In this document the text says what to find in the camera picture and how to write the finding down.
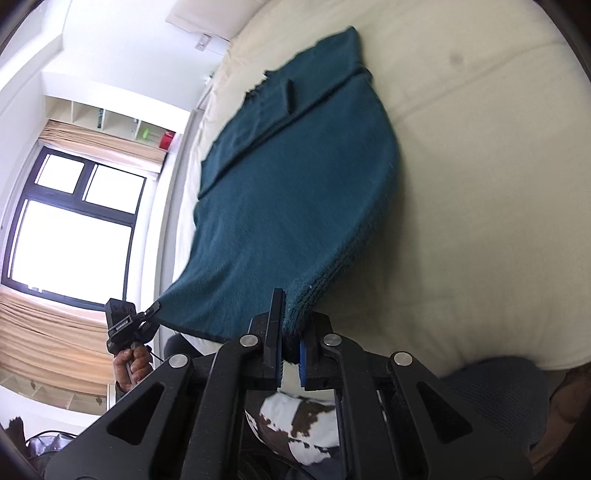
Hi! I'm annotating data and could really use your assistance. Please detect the beige padded headboard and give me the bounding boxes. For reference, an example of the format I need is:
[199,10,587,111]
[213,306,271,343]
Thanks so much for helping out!
[166,0,266,40]

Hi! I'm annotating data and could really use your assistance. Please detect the brown white patterned trousers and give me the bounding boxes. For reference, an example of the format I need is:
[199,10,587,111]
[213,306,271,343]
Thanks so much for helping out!
[245,362,339,467]

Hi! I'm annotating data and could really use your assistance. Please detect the person's left hand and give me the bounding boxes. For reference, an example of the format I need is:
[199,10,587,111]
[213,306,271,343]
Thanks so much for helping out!
[113,345,153,393]

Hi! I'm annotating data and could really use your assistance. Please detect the dark green knit sweater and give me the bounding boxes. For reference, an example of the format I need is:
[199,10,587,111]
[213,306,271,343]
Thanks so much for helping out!
[156,28,400,342]

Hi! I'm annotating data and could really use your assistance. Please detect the black framed window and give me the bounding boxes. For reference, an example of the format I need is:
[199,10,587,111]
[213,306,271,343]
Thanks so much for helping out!
[1,147,147,310]

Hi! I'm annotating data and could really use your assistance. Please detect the black bag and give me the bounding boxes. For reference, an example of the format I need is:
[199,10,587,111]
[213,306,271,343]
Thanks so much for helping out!
[25,430,77,459]

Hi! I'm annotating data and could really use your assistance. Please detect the bed with beige sheet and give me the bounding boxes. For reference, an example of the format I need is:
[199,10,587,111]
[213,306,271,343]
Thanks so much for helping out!
[173,1,590,374]

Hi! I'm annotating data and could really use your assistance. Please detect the wall socket panel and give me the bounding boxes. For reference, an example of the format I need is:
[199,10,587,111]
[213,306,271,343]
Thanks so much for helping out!
[195,34,211,51]

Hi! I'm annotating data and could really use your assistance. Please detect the white wall shelf unit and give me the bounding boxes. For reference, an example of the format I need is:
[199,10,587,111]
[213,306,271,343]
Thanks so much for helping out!
[44,96,169,148]

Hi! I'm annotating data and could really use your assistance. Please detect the lower beige curtain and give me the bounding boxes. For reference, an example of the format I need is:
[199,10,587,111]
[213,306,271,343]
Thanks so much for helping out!
[1,286,113,396]

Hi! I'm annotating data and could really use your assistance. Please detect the red box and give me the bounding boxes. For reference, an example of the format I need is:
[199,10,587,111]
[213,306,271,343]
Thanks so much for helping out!
[158,130,175,151]

